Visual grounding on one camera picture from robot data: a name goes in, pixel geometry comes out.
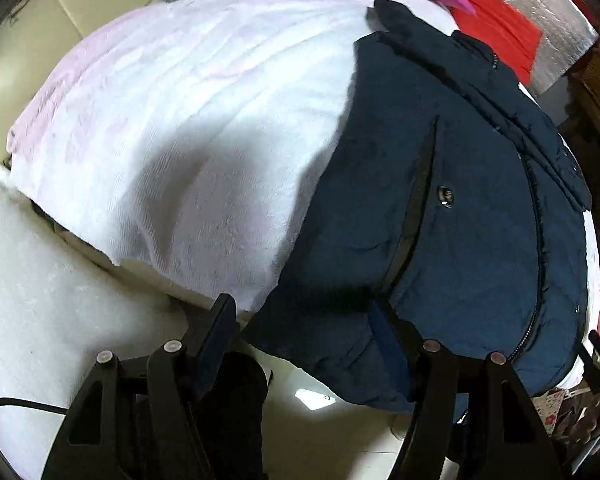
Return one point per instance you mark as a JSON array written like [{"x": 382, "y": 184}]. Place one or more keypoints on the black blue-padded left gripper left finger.
[{"x": 192, "y": 409}]

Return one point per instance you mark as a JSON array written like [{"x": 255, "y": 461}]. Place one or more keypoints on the navy blue puffer jacket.
[{"x": 452, "y": 199}]

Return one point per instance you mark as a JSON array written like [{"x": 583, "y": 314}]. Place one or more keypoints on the red pillow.
[{"x": 513, "y": 37}]

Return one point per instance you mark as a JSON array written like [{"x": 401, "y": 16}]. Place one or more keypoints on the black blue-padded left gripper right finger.
[{"x": 474, "y": 412}]

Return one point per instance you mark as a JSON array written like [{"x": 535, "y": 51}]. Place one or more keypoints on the silver foil insulation panel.
[{"x": 567, "y": 36}]

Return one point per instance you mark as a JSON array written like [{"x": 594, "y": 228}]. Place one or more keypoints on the white pink bed sheet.
[{"x": 190, "y": 136}]

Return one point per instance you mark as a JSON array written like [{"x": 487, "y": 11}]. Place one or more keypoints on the cream leather sofa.
[{"x": 34, "y": 36}]

